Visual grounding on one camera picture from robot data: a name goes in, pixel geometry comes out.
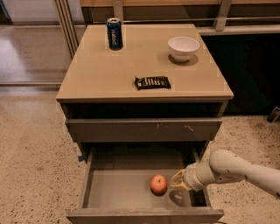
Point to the blue pepsi soda can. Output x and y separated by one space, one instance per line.
114 31

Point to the grey drawer cabinet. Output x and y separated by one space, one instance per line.
99 83

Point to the white ceramic bowl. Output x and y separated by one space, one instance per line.
183 48

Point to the red apple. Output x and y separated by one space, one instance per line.
158 184

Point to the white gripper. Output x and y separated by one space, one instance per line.
190 177

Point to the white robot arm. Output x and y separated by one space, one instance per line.
224 166

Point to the black snack bar wrapper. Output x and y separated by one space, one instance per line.
152 82

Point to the blue tape piece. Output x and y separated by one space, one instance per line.
81 158

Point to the metal railing frame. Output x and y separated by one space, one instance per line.
211 17

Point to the dark object on floor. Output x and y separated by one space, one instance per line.
274 115

